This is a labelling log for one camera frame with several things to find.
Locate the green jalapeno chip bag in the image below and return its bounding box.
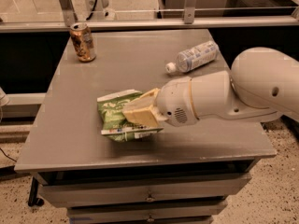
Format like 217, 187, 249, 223
97, 90, 163, 142

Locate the clear plastic water bottle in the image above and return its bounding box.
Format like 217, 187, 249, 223
165, 40, 219, 74

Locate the drawer knob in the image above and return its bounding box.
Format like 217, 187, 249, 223
147, 214, 155, 223
145, 193, 155, 203

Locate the gold soda can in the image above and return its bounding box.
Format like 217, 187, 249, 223
70, 22, 96, 63

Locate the black cable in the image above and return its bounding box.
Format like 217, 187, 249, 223
85, 0, 100, 21

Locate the metal frame rail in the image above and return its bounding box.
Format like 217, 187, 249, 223
0, 16, 299, 33

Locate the grey drawer cabinet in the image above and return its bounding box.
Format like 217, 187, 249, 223
15, 29, 276, 224

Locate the lower drawer knob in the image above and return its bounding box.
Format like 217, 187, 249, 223
147, 214, 155, 223

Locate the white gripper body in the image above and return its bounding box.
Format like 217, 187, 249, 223
156, 77, 198, 127

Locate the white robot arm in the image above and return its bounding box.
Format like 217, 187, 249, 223
122, 47, 299, 127

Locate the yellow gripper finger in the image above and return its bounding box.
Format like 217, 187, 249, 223
122, 95, 159, 127
140, 88, 160, 98

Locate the upper drawer knob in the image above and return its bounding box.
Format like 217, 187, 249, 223
145, 193, 155, 203

